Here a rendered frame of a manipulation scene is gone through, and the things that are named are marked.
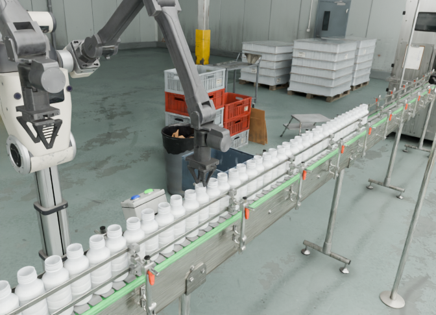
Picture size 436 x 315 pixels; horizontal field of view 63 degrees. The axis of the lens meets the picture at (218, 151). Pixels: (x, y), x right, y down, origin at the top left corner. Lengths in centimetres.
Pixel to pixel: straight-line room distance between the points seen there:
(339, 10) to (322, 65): 431
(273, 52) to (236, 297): 669
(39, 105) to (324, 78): 719
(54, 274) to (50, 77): 46
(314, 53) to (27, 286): 740
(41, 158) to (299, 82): 702
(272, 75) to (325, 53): 138
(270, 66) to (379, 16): 420
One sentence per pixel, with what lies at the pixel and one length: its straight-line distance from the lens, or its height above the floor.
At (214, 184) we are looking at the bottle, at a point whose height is 116.
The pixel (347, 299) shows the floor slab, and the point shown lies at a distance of 268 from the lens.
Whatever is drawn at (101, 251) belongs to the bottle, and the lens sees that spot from 102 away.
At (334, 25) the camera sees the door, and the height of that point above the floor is 138.
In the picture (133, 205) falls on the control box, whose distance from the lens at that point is 125.
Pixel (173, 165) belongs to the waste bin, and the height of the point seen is 34.
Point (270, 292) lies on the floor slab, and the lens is 258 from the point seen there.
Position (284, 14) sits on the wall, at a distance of 1285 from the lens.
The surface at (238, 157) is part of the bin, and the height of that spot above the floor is 90.
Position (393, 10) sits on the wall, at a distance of 1156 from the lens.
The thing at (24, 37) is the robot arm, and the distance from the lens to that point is 94.
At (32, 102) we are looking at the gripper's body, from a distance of 96.
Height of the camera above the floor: 174
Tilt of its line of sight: 22 degrees down
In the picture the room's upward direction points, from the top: 2 degrees clockwise
